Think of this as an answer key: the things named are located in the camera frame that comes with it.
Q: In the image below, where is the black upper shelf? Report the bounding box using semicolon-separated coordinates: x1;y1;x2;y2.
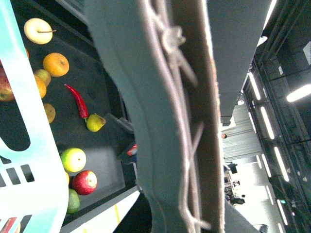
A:
207;0;272;126

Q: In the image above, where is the red chili pepper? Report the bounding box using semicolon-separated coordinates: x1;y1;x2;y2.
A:
64;84;89;122

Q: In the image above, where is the red apple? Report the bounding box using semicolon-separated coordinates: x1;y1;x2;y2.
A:
71;170;98;196
0;67;15;102

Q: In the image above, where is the white apple back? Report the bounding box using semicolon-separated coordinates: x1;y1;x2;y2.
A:
23;18;56;45

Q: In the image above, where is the greenish kiwi behind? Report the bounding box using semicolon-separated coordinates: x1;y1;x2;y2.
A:
34;69;52;86

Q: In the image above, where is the light teal shopping basket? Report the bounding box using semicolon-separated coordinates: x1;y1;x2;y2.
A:
0;0;68;233

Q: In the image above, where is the red apple centre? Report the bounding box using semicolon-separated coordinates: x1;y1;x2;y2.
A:
0;67;15;102

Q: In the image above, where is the red apple right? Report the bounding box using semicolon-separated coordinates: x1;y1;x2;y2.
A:
71;170;98;196

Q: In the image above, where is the green apple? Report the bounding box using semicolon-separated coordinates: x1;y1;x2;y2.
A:
60;148;86;172

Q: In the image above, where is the yellow orange fruit centre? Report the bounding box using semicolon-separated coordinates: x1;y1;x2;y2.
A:
34;75;47;99

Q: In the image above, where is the yellow pear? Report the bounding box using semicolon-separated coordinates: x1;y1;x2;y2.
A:
86;114;106;133

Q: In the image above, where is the golden round pear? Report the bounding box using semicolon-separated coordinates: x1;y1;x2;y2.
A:
43;52;69;77

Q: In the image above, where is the green avocado right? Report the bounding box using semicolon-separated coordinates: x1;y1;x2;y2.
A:
67;188;80;214

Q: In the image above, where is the brown kiwi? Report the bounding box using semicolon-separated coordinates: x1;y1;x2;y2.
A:
44;103;56;123

